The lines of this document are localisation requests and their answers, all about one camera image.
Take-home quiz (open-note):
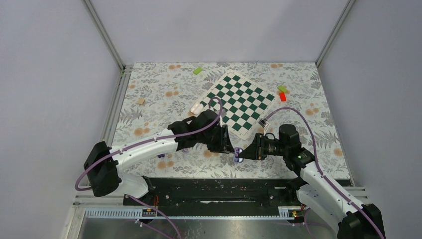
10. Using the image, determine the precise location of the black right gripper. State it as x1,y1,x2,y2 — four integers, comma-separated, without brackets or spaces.
238,133,288,161

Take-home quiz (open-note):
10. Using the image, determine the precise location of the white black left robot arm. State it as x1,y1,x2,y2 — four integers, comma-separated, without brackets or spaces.
84,110,234,205

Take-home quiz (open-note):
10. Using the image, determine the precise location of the red block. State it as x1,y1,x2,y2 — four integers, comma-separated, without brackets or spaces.
279,92,287,102

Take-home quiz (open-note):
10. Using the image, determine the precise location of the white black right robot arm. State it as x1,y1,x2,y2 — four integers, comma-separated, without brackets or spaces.
238,124,385,239

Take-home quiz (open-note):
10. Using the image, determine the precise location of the small wooden cube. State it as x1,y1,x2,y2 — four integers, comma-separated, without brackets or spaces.
137,98,146,106

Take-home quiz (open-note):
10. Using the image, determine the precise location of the green white chessboard mat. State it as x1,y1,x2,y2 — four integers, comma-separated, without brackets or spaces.
197,71,276,140

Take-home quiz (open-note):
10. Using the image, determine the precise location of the left aluminium frame post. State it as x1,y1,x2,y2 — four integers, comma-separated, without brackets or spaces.
82,0,125,71

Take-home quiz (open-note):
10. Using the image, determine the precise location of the lime green block far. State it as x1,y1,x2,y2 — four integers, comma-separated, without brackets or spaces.
193,67,202,75

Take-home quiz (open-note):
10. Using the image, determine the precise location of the white slotted cable duct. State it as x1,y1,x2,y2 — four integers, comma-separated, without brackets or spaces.
85,207,298,221

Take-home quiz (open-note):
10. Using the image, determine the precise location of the lime green block right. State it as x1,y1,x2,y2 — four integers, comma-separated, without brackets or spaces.
277,85,288,93

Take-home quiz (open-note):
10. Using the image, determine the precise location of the lime green block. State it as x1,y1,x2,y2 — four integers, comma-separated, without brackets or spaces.
277,85,288,93
193,67,202,75

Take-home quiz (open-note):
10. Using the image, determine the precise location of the floral patterned table mat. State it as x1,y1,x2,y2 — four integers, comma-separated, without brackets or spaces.
113,62,351,179

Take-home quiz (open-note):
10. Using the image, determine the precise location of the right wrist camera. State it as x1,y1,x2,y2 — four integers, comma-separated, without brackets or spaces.
258,119,269,129

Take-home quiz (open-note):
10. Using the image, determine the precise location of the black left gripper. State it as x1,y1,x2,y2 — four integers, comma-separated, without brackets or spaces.
199,124,234,154

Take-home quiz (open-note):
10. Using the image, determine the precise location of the white earbud charging case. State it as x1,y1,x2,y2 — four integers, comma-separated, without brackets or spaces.
190,102,204,115

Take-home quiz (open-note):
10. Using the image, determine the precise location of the right aluminium frame post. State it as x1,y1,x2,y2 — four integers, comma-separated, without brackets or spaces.
315,0,357,68

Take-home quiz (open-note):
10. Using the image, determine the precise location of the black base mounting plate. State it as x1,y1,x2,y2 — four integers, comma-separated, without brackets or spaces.
140,178,302,218

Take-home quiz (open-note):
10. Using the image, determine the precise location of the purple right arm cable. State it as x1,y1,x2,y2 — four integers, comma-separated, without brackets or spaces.
260,107,386,239

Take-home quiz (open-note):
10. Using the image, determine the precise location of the aluminium frame post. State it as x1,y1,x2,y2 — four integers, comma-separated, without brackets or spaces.
315,0,357,68
82,0,125,71

